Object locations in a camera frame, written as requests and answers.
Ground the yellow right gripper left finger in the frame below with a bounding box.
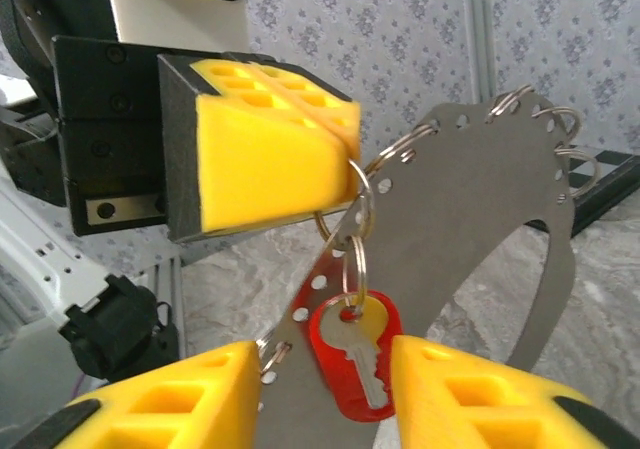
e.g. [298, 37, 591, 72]
[0, 340, 265, 449]

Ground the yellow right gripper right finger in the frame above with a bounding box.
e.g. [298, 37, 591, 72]
[391, 333, 640, 449]

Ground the red key tag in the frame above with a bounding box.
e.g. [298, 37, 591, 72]
[307, 288, 404, 424]

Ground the silver key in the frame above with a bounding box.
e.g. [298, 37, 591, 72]
[317, 301, 390, 411]

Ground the steel crescent key plate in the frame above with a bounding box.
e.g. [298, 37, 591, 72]
[257, 91, 579, 449]

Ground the small steel key ring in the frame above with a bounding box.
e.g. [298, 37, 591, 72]
[341, 233, 370, 320]

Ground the black grey checkerboard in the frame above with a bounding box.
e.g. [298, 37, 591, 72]
[567, 148, 640, 238]

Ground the left aluminium frame post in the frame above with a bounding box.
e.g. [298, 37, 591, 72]
[462, 0, 496, 108]

